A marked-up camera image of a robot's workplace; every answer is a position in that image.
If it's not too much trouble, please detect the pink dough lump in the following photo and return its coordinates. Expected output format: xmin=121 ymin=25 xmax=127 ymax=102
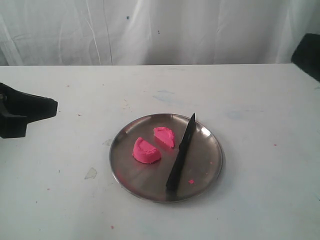
xmin=153 ymin=126 xmax=175 ymax=149
xmin=132 ymin=137 xmax=162 ymax=164

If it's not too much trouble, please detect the black knife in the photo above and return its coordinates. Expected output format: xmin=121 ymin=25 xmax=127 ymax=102
xmin=166 ymin=113 xmax=196 ymax=192

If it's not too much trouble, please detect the round steel plate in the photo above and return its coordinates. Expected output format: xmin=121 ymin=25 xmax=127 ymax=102
xmin=109 ymin=113 xmax=224 ymax=203

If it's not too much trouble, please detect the small pink dough crumb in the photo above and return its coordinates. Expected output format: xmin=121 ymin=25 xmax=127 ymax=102
xmin=188 ymin=179 xmax=195 ymax=185

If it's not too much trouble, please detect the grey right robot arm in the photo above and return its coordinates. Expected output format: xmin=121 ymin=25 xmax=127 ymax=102
xmin=291 ymin=33 xmax=320 ymax=82

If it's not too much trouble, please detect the white backdrop curtain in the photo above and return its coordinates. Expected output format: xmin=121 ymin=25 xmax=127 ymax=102
xmin=0 ymin=0 xmax=320 ymax=66

